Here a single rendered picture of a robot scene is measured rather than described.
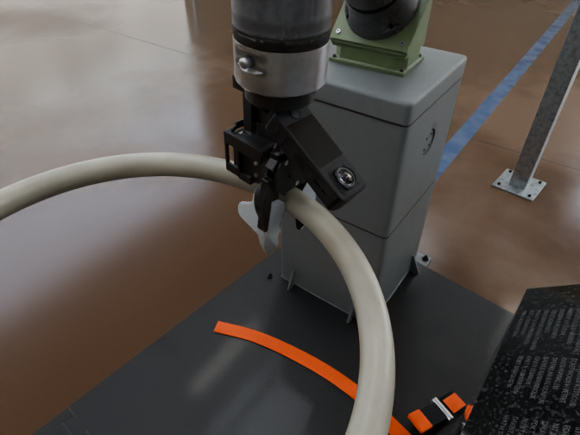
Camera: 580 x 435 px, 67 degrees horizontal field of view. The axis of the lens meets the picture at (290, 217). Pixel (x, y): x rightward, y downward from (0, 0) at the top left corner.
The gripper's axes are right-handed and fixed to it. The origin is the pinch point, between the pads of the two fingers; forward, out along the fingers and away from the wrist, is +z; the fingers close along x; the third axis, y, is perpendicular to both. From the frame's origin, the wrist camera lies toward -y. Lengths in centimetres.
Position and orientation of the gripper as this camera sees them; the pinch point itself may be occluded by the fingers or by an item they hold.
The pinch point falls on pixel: (288, 236)
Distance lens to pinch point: 56.0
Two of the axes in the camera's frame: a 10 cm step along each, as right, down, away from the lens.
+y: -7.5, -4.7, 4.8
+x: -6.7, 4.8, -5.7
